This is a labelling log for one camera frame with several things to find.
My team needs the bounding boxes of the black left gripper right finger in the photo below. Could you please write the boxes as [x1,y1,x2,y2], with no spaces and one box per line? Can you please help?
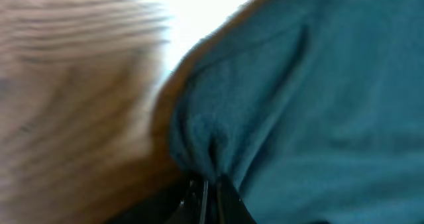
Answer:
[216,175,256,224]

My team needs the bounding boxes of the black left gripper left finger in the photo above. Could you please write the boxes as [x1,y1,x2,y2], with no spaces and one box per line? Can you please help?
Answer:
[106,177,208,224]

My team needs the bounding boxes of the black t-shirt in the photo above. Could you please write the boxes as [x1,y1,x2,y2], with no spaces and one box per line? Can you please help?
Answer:
[170,0,423,223]

